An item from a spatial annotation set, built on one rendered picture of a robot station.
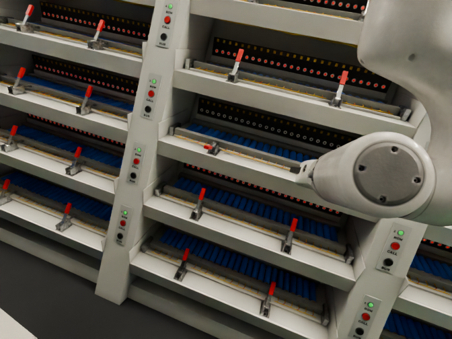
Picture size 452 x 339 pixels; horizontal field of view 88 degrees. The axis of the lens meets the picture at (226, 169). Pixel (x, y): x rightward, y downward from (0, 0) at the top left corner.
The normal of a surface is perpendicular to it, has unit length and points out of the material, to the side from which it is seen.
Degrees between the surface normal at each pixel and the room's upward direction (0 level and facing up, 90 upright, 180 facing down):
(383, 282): 90
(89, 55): 111
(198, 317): 90
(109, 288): 90
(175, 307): 90
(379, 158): 80
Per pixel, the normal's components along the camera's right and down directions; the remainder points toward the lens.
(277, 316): 0.18, -0.85
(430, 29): -0.25, 0.22
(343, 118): -0.29, 0.44
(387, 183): -0.17, -0.05
